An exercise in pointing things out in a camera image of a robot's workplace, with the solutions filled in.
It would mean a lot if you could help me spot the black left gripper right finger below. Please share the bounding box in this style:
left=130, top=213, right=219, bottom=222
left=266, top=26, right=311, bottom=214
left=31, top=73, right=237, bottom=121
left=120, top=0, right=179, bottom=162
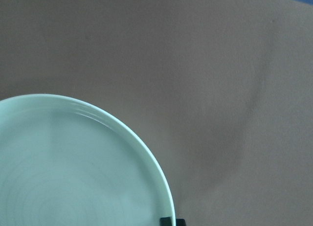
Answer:
left=176, top=219, right=186, bottom=226

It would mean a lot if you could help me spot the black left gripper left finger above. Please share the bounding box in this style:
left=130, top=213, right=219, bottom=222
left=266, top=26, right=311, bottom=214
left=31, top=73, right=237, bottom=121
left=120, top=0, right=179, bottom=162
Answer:
left=159, top=217, right=172, bottom=226

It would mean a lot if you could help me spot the light green plate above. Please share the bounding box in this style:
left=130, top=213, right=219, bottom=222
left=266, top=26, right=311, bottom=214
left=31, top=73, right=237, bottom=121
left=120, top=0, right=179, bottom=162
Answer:
left=0, top=94, right=176, bottom=226

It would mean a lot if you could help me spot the brown paper table cover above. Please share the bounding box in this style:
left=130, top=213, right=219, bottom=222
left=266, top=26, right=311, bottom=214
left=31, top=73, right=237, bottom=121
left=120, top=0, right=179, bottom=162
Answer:
left=0, top=0, right=313, bottom=226

